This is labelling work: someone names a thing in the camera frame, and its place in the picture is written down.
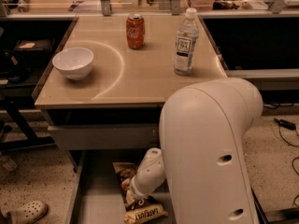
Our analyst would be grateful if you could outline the white clog shoe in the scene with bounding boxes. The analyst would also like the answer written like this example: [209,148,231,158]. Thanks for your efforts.
[5,201,49,224]

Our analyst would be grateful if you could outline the red Coca-Cola can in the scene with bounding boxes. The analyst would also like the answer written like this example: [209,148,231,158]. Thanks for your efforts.
[126,13,145,49]

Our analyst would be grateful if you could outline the brown Late July chip bag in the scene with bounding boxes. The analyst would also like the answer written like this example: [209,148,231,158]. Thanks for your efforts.
[113,162,168,224]

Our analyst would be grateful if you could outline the white ceramic bowl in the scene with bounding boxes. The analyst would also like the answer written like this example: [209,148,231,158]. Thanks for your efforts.
[52,47,93,80]

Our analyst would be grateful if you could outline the black power adapter with cable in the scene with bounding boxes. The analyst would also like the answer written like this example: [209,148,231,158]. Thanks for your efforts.
[274,118,299,147]

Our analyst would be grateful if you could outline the open grey middle drawer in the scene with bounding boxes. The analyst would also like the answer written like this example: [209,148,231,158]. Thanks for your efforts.
[64,147,176,224]

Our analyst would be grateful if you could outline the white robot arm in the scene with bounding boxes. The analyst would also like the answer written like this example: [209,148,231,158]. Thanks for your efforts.
[130,77,263,224]

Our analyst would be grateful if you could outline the grey drawer cabinet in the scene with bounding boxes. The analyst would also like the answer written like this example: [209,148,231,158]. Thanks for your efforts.
[35,13,226,165]

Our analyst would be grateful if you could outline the closed grey top drawer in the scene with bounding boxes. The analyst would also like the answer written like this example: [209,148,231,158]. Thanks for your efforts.
[48,123,159,150]

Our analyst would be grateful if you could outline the black metal stand base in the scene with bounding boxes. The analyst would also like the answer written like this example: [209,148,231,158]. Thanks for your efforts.
[253,193,299,224]

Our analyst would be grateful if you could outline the clear plastic water bottle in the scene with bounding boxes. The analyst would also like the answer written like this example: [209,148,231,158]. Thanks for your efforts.
[174,8,199,76]

